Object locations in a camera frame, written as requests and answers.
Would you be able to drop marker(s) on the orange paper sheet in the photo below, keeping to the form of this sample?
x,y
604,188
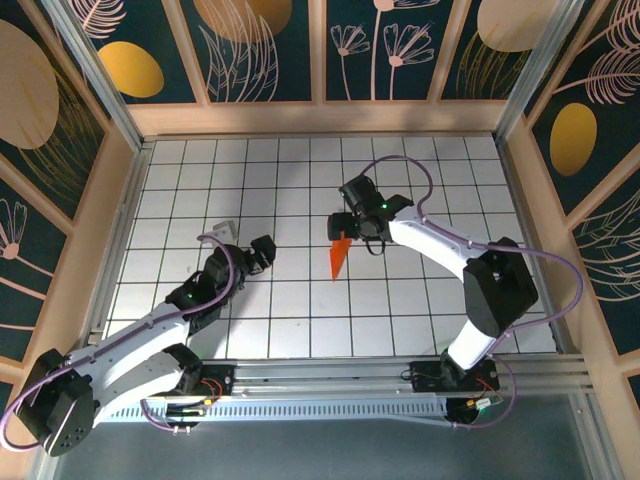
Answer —
x,y
339,257

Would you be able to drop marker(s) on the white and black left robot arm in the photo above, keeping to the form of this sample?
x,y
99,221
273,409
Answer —
x,y
130,335

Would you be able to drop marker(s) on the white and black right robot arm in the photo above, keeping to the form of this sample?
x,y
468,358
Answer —
x,y
430,245

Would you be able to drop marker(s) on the aluminium side rail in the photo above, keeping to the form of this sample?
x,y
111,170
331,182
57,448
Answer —
x,y
531,235
125,235

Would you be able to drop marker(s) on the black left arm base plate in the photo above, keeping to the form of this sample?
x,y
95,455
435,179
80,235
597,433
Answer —
x,y
220,380

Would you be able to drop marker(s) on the long aluminium frame rail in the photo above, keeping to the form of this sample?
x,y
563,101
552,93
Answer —
x,y
320,380

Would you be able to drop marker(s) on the aluminium corner post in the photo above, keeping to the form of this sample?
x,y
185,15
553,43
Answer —
x,y
122,120
515,110

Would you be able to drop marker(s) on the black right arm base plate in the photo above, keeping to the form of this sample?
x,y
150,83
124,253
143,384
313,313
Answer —
x,y
425,380

